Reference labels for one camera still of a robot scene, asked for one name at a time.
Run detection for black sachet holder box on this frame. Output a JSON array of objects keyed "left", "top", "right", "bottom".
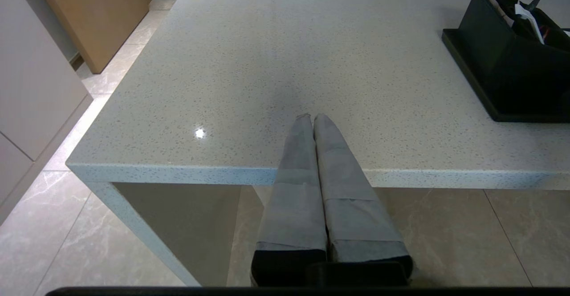
[{"left": 456, "top": 0, "right": 570, "bottom": 115}]

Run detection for brown coffee sachet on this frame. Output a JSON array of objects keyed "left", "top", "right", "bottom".
[{"left": 488, "top": 0, "right": 515, "bottom": 28}]

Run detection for black rectangular serving tray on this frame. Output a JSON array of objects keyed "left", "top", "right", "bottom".
[{"left": 442, "top": 29, "right": 570, "bottom": 123}]

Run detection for white tall cabinet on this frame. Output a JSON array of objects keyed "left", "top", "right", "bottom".
[{"left": 0, "top": 0, "right": 93, "bottom": 225}]

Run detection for packets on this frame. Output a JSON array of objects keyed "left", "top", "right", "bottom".
[{"left": 494, "top": 0, "right": 543, "bottom": 19}]

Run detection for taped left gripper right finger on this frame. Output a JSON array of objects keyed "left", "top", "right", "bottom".
[{"left": 313, "top": 113, "right": 414, "bottom": 287}]

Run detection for white paper stick packet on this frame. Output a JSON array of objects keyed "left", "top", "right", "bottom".
[{"left": 514, "top": 2, "right": 545, "bottom": 45}]

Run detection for brown wooden door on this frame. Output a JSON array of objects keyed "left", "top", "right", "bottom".
[{"left": 31, "top": 0, "right": 152, "bottom": 74}]

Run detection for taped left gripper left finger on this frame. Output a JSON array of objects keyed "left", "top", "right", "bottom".
[{"left": 250, "top": 113, "right": 330, "bottom": 287}]

